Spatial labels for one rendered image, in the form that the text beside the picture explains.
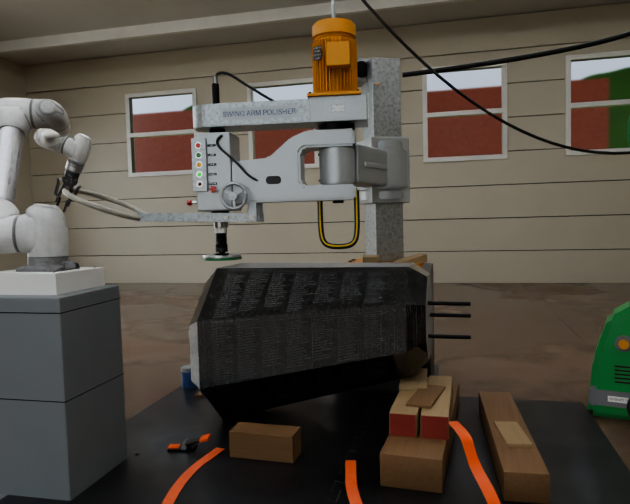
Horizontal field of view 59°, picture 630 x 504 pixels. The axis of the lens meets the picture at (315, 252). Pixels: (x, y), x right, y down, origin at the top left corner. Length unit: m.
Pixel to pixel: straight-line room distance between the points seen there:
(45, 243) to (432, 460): 1.74
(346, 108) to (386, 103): 0.69
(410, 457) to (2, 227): 1.84
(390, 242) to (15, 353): 2.18
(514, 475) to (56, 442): 1.72
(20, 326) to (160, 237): 7.83
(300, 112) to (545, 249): 6.51
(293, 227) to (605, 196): 4.73
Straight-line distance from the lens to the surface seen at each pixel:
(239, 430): 2.63
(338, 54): 2.99
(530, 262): 9.01
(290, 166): 2.99
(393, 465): 2.33
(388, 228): 3.55
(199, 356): 2.82
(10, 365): 2.50
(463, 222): 8.90
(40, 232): 2.49
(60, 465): 2.49
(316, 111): 2.98
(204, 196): 3.07
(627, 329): 3.22
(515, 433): 2.61
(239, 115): 3.07
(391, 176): 3.49
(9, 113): 2.87
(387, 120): 3.60
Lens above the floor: 1.07
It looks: 3 degrees down
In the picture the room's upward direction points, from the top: 2 degrees counter-clockwise
